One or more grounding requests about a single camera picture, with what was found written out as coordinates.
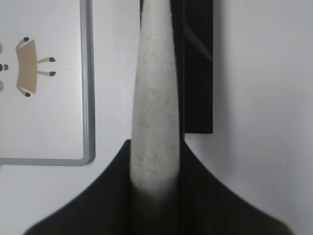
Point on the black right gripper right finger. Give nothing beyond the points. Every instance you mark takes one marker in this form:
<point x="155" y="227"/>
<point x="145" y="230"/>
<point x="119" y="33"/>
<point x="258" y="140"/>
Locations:
<point x="207" y="207"/>

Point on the black knife stand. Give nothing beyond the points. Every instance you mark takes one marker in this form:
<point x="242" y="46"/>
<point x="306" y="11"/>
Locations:
<point x="192" y="22"/>

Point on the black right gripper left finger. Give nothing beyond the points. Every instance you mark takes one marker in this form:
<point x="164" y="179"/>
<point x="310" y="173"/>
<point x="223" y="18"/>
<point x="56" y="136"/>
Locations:
<point x="103" y="208"/>

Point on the white grey-rimmed cutting board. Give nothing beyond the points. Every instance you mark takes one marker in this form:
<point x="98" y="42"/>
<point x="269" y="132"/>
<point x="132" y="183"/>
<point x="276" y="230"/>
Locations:
<point x="47" y="107"/>

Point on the white-handled cleaver knife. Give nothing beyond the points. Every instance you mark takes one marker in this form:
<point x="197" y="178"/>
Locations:
<point x="155" y="130"/>

